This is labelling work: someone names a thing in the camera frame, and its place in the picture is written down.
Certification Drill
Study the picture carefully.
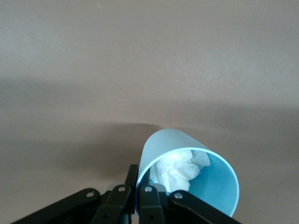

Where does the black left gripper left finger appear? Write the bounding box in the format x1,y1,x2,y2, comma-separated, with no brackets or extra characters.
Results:
13,164,139,224

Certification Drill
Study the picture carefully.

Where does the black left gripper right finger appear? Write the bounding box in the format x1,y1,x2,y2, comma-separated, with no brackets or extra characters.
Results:
138,184,244,224

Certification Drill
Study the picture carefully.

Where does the light blue cup with tissue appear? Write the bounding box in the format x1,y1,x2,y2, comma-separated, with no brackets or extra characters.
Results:
135,127,240,219

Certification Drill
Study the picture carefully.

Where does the crumpled white tissue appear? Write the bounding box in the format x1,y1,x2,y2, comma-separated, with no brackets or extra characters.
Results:
149,150,212,193

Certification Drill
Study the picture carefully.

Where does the brown table mat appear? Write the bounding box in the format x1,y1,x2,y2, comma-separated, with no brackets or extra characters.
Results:
0,0,299,224

